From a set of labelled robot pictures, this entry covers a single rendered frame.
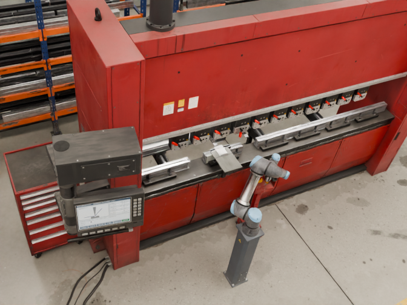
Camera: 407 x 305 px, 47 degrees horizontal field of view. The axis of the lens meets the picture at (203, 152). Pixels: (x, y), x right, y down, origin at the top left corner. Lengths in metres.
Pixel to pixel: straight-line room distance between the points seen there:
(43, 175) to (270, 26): 2.15
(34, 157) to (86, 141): 1.37
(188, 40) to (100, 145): 0.96
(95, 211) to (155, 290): 1.58
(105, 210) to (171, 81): 1.03
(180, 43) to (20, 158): 1.77
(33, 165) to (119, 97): 1.35
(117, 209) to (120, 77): 0.86
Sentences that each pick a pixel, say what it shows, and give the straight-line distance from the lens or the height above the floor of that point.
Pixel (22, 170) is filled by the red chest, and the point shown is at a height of 0.98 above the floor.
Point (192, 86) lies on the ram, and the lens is 3.52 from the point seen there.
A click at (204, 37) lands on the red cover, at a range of 3.29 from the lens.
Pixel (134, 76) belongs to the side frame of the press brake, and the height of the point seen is 2.18.
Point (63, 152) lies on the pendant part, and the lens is 2.82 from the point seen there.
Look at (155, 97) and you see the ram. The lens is 3.43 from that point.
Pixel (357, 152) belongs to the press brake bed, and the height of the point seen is 0.45.
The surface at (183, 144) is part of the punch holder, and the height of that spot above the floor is 1.23.
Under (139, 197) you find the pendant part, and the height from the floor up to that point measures 1.56.
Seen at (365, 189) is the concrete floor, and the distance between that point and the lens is 5.82.
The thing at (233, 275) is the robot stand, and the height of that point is 0.17.
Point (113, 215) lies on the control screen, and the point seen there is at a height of 1.42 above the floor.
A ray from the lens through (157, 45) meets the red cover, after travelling 3.15.
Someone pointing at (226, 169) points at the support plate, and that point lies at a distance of 4.07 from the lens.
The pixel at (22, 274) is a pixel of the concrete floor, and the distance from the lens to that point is 4.67.
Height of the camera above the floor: 3.94
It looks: 45 degrees down
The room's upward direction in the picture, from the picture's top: 9 degrees clockwise
